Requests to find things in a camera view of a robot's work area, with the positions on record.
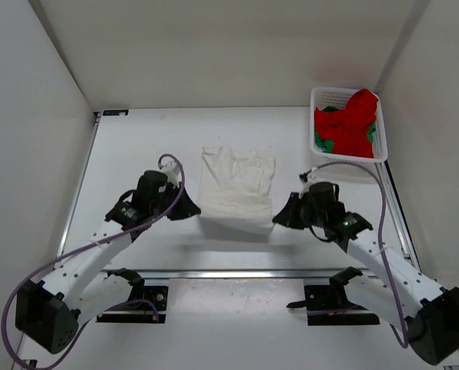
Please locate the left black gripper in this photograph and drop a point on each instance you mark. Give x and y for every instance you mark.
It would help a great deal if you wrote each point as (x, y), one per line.
(186, 208)

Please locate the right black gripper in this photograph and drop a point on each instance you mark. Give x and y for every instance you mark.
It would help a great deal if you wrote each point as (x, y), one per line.
(288, 216)

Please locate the white t shirt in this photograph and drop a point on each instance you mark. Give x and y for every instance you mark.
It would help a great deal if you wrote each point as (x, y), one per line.
(234, 189)

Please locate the red t shirt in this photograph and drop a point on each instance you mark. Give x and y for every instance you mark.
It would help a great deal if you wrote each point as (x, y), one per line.
(349, 123)

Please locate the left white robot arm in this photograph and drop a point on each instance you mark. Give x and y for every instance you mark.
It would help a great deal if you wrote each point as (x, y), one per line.
(51, 311)

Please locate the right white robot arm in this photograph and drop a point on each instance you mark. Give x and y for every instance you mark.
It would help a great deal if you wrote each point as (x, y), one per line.
(399, 294)

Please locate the green t shirt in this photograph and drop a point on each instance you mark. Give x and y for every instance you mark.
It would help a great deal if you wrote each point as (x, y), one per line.
(323, 143)

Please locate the white plastic basket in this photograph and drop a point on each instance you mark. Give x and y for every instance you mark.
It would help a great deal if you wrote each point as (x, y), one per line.
(348, 125)

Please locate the dark label sticker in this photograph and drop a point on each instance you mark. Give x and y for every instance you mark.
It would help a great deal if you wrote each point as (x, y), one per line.
(115, 112)

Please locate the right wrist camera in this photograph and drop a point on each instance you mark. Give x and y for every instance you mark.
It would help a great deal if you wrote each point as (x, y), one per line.
(307, 176)

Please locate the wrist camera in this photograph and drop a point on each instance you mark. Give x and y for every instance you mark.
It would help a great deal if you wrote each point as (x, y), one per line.
(172, 171)
(307, 176)

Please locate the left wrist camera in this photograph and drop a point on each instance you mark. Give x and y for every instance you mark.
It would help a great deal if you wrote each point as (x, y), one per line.
(172, 171)

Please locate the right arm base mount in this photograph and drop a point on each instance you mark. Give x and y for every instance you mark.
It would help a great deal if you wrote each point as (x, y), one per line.
(326, 303)

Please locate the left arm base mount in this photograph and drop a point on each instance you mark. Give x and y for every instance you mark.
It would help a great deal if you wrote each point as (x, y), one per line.
(146, 304)

